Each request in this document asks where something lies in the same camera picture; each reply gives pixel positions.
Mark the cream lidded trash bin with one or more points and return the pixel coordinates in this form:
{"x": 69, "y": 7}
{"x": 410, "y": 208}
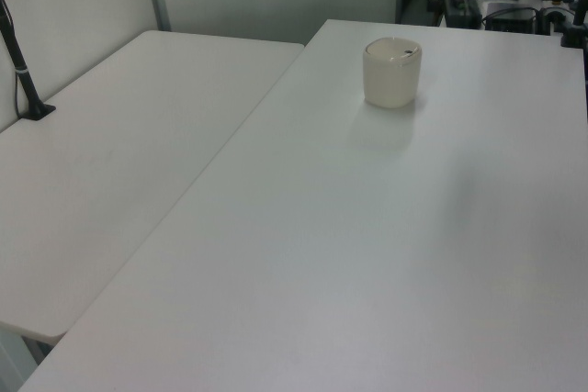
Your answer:
{"x": 391, "y": 80}

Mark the white side table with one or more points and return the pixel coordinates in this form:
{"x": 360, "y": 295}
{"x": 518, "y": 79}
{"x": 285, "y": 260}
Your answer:
{"x": 115, "y": 144}

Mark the black tool case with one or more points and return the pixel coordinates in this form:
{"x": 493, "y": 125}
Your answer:
{"x": 461, "y": 11}

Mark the black electronics box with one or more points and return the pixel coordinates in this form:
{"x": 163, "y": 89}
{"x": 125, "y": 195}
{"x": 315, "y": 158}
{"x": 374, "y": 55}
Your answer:
{"x": 511, "y": 18}

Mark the black camera pole with foot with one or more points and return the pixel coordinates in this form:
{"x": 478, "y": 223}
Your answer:
{"x": 20, "y": 70}

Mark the black desk clamp bracket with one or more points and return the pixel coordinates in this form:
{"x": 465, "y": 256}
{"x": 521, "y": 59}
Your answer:
{"x": 551, "y": 13}

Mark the black camera pole with clamp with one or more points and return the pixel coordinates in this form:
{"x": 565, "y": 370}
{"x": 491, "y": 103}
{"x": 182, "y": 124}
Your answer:
{"x": 577, "y": 31}

